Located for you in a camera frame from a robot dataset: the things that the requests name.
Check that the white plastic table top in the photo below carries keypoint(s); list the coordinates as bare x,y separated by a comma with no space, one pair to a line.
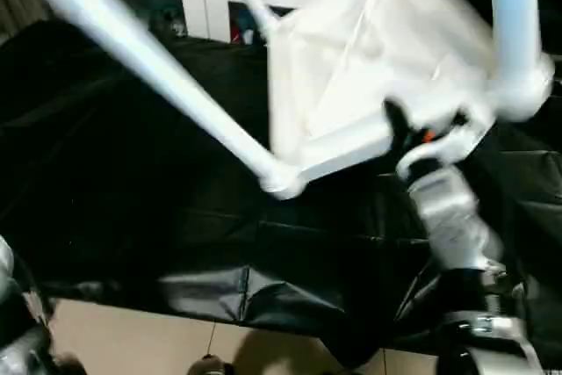
351,63

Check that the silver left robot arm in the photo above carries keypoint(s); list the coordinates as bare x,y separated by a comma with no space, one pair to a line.
6,256

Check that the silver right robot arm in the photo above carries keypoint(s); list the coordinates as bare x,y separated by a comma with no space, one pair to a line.
452,212

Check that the black mat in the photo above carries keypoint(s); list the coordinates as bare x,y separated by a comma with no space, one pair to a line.
131,195

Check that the black left robot foot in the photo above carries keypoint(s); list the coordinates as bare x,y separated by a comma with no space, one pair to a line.
211,366

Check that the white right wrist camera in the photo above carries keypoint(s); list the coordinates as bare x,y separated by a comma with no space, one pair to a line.
456,142

